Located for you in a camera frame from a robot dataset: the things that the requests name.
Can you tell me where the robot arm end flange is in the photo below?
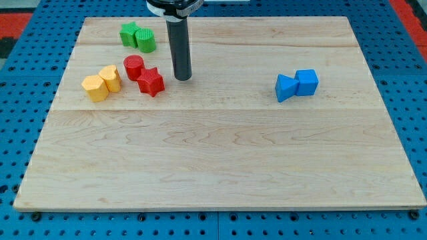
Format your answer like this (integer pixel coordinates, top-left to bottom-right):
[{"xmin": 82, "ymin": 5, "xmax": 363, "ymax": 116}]
[{"xmin": 146, "ymin": 0, "xmax": 204, "ymax": 23}]

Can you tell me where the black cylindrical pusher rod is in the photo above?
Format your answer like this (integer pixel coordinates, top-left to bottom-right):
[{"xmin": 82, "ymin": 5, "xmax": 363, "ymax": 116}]
[{"xmin": 166, "ymin": 19, "xmax": 192, "ymax": 81}]

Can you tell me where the blue triangle block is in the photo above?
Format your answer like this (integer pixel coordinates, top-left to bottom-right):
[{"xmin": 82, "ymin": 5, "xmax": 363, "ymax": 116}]
[{"xmin": 275, "ymin": 74, "xmax": 299, "ymax": 103}]

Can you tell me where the red star block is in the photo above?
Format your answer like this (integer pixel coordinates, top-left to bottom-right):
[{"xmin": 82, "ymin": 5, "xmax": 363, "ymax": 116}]
[{"xmin": 137, "ymin": 67, "xmax": 165, "ymax": 97}]

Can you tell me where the red cylinder block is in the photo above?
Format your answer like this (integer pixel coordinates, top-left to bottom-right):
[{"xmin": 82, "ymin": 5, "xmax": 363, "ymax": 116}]
[{"xmin": 123, "ymin": 55, "xmax": 145, "ymax": 81}]

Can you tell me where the blue cube block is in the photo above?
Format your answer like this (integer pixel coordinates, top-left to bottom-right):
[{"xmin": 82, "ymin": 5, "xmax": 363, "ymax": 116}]
[{"xmin": 295, "ymin": 69, "xmax": 319, "ymax": 96}]

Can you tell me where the green cylinder block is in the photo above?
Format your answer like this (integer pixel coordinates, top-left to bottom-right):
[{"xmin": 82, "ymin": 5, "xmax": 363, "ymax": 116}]
[{"xmin": 135, "ymin": 28, "xmax": 156, "ymax": 53}]

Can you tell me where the light wooden board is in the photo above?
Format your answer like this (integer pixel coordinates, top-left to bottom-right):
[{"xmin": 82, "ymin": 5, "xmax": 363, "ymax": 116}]
[{"xmin": 14, "ymin": 17, "xmax": 426, "ymax": 213}]

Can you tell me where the green star block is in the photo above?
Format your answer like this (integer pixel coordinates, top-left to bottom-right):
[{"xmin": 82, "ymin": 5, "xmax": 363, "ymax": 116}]
[{"xmin": 119, "ymin": 22, "xmax": 141, "ymax": 48}]

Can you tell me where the yellow hexagon block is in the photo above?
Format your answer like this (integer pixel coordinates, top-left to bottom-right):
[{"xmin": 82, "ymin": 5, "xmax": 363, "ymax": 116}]
[{"xmin": 81, "ymin": 75, "xmax": 109, "ymax": 102}]

